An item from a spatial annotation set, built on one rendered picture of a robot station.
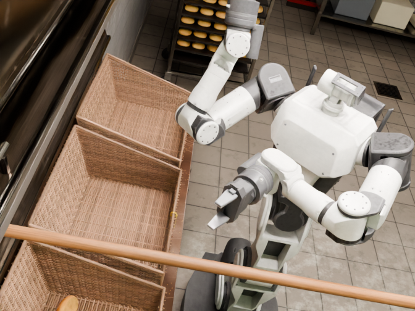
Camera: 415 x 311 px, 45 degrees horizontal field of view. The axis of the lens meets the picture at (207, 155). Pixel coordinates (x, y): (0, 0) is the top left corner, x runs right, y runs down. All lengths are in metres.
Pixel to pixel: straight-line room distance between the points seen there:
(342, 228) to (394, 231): 2.20
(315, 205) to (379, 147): 0.28
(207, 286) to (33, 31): 1.53
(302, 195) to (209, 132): 0.33
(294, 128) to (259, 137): 2.22
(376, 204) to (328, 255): 1.81
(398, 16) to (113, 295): 4.58
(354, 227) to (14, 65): 0.90
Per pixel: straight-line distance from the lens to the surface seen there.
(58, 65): 1.40
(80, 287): 1.81
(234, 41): 1.37
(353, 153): 1.45
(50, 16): 1.50
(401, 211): 3.64
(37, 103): 1.26
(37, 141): 1.11
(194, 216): 2.96
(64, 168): 1.97
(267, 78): 1.54
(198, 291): 2.44
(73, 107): 2.01
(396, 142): 1.47
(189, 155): 2.44
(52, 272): 1.77
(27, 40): 1.34
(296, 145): 1.49
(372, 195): 1.30
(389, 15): 5.69
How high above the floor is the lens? 2.15
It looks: 40 degrees down
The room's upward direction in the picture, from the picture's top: 16 degrees clockwise
